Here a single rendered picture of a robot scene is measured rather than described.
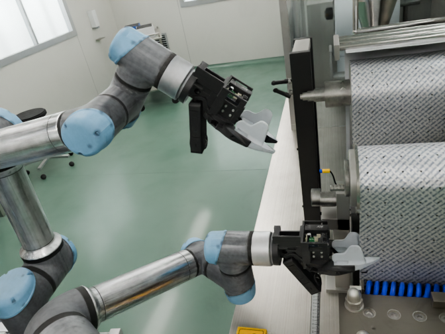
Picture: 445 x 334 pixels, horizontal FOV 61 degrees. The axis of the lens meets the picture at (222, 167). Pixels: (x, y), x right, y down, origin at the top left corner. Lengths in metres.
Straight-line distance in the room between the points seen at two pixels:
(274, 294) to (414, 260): 0.37
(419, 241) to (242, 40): 5.82
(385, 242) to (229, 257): 0.32
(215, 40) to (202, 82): 5.84
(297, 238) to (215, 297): 1.52
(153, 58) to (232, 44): 5.80
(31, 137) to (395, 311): 0.75
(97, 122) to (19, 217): 0.52
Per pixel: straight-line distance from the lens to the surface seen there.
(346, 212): 0.86
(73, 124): 0.66
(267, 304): 1.02
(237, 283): 0.89
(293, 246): 0.82
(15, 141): 0.78
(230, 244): 0.83
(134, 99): 0.76
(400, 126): 0.95
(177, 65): 0.72
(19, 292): 1.12
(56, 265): 1.20
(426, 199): 0.77
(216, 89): 0.71
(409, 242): 0.83
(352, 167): 0.74
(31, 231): 1.14
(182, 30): 6.68
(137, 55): 0.73
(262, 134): 0.72
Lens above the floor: 1.68
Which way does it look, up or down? 29 degrees down
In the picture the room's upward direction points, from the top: 12 degrees counter-clockwise
